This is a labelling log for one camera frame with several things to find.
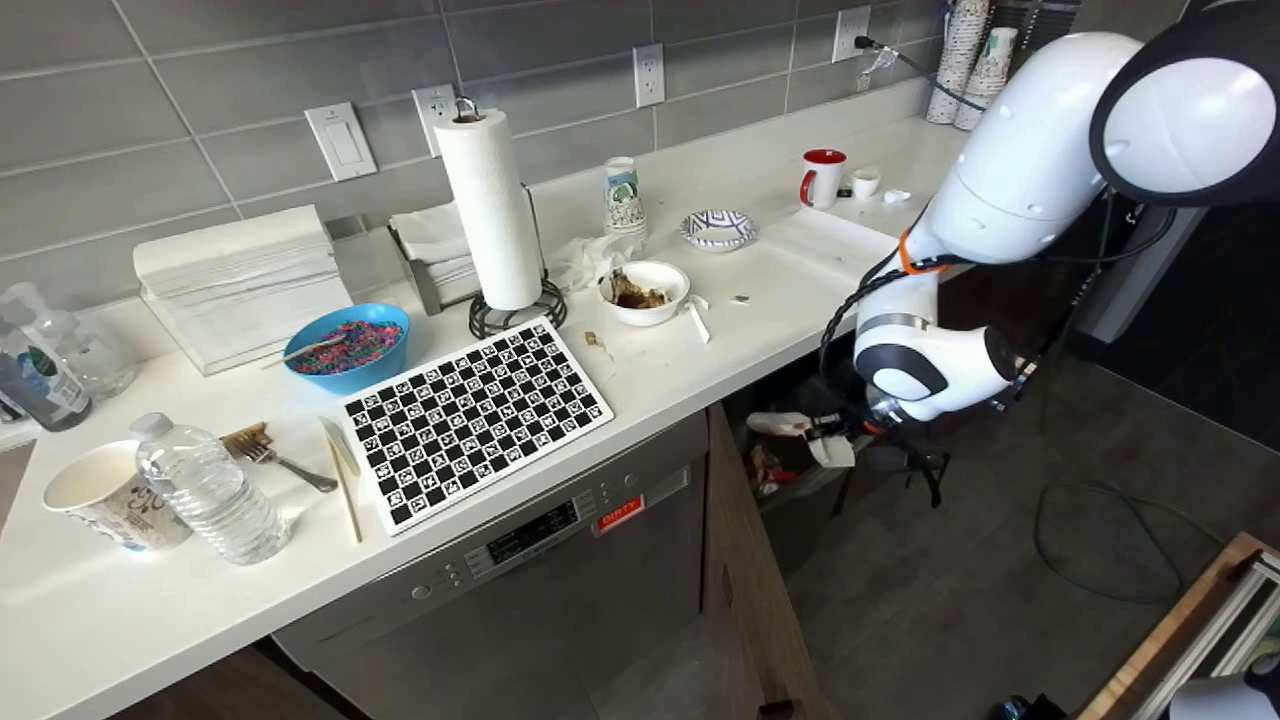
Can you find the black white checkerboard board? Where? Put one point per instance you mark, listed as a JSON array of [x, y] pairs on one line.
[[472, 422]]

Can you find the blue bowl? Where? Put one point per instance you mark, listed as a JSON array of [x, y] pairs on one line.
[[349, 351]]

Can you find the clear plastic container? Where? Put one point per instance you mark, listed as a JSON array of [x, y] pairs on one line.
[[104, 351]]

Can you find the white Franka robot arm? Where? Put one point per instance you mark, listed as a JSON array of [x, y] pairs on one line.
[[1041, 172]]

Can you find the wooden frame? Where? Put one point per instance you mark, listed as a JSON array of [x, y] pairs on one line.
[[1175, 625]]

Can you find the crumpled clear plastic wrap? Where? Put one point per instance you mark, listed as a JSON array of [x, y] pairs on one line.
[[584, 259]]

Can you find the stained white paper napkin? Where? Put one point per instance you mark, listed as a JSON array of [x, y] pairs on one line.
[[782, 424]]

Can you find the white bowl with food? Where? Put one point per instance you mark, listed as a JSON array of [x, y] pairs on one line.
[[644, 294]]

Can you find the small patterned dish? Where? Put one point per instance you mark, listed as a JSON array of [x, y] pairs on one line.
[[722, 229]]

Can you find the white mug red inside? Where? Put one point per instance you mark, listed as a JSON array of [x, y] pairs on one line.
[[825, 183]]

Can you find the stainless steel dishwasher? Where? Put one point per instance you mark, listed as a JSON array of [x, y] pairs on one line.
[[535, 586]]

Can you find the grey trash bin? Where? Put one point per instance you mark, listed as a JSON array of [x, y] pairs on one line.
[[802, 524]]

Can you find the white blank wall plate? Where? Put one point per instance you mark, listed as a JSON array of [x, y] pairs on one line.
[[340, 143]]

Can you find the dark wall box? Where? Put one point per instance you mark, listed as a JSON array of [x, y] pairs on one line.
[[1046, 12]]

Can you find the clear jar dark contents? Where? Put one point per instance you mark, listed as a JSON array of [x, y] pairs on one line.
[[45, 380]]

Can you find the napkin holder with napkins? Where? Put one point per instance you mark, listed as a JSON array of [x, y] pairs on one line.
[[432, 254]]

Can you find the white green small container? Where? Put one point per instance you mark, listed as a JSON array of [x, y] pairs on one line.
[[621, 188]]

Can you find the small white cup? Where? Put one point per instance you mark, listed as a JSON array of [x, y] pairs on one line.
[[866, 184]]

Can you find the metal fork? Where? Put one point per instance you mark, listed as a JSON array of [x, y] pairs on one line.
[[287, 464]]

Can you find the large patterned paper cup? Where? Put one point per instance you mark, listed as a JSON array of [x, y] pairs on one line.
[[104, 500]]

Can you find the white paper towel roll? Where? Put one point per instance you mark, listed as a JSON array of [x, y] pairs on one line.
[[488, 205]]

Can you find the small white plastic utensil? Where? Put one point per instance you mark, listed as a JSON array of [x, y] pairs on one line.
[[700, 316]]

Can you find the small white lid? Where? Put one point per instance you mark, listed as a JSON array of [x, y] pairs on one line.
[[896, 196]]

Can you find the open cabinet door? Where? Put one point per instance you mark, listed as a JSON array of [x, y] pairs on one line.
[[762, 586]]

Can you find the white wall outlet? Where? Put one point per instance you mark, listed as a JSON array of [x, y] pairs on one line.
[[432, 112], [849, 32], [649, 73]]

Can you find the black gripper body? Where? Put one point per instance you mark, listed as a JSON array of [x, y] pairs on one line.
[[866, 432]]

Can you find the stack of paper cups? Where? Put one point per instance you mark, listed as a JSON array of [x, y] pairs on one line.
[[993, 60], [960, 53]]

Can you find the wooden stick utensil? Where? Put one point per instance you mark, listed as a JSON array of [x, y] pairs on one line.
[[345, 483]]

